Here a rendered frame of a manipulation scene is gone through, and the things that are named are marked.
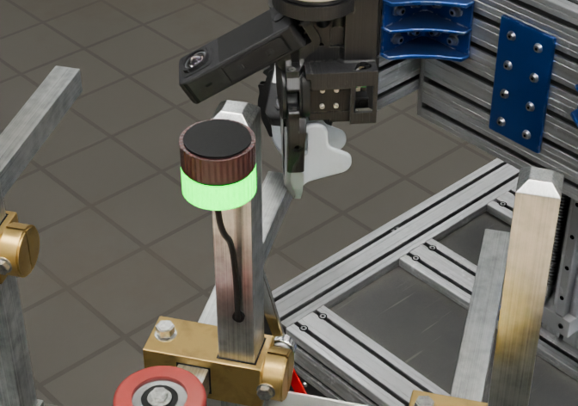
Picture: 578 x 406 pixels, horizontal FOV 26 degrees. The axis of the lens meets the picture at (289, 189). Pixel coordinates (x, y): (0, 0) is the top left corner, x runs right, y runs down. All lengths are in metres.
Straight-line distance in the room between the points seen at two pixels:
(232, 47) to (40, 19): 2.58
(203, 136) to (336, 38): 0.15
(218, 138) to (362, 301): 1.29
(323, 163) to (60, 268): 1.61
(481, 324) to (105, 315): 1.37
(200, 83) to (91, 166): 1.92
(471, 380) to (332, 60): 0.36
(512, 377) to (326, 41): 0.33
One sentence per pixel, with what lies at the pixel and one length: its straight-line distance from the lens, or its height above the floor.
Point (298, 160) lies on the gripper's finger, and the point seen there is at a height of 1.06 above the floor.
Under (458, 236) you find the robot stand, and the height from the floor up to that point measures 0.21.
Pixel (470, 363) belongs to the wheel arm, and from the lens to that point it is 1.25.
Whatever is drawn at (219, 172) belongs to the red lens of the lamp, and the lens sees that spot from 0.96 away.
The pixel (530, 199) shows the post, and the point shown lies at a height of 1.10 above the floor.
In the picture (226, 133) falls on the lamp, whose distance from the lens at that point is 0.99.
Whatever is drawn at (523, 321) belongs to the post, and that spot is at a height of 0.97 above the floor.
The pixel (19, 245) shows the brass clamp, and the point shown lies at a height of 0.96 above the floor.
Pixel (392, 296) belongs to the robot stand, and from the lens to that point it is 2.26.
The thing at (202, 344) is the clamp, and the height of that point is 0.87.
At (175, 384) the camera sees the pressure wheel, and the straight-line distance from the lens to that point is 1.10.
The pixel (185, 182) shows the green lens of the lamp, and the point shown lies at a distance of 0.99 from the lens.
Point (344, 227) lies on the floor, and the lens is 2.75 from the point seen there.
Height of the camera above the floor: 1.68
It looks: 36 degrees down
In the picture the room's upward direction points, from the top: straight up
